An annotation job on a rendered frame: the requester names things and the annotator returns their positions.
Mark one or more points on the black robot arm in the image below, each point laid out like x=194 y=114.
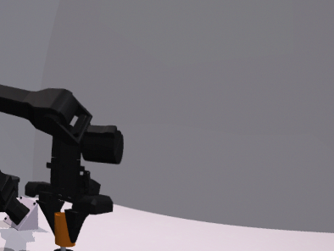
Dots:
x=51 y=110

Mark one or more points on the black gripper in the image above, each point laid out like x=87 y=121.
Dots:
x=65 y=187

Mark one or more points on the orange knob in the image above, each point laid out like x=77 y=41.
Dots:
x=61 y=233

